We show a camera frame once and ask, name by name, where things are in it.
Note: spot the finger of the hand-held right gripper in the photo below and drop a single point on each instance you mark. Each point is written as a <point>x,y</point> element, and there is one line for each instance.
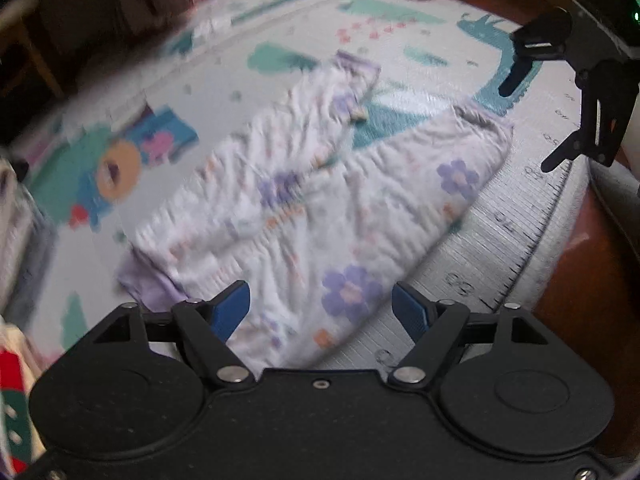
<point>520,72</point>
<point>565,152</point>

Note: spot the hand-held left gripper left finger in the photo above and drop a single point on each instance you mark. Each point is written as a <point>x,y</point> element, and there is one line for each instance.
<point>231,310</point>

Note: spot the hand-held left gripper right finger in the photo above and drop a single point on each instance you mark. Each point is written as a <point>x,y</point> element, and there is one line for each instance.
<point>407,310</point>

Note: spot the white floral pants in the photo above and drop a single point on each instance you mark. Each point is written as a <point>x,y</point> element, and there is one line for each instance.
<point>320,200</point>

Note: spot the grey cloth pile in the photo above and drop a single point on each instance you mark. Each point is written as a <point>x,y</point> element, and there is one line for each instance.
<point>22,250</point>

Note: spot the red green patterned cloth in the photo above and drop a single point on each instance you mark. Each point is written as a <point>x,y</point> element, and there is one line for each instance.
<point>12,405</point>

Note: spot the printed play mat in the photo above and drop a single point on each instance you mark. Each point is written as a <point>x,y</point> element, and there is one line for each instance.
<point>250,25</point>

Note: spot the wooden chair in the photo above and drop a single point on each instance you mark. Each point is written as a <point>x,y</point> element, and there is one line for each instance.
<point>27,35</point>

